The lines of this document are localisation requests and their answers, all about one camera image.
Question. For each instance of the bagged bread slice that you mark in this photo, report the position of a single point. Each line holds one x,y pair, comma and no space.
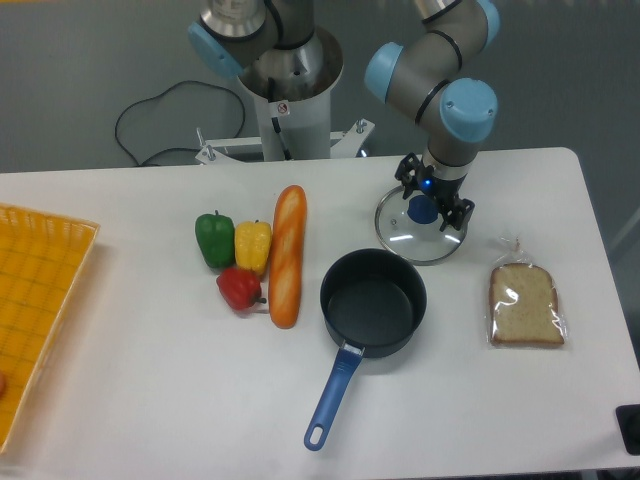
523,305

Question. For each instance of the yellow woven basket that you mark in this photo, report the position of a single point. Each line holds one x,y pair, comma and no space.
42,257

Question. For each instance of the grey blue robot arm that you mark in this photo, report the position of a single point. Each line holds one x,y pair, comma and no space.
422,81

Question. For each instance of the green toy bell pepper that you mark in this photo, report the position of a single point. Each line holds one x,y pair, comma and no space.
215,237

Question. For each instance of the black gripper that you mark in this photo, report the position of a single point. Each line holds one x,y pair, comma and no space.
438,183

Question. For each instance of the yellow toy bell pepper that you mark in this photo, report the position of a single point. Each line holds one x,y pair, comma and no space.
252,242

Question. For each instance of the glass lid with blue knob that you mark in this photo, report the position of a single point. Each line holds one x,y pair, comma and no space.
413,228

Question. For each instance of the black device at table edge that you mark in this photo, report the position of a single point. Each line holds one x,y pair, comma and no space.
628,421

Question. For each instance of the red toy bell pepper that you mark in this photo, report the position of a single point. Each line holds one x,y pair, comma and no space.
241,289

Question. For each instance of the dark saucepan with blue handle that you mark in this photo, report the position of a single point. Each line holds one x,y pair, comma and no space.
372,302

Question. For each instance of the orange toy baguette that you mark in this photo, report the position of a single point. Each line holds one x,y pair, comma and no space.
286,258

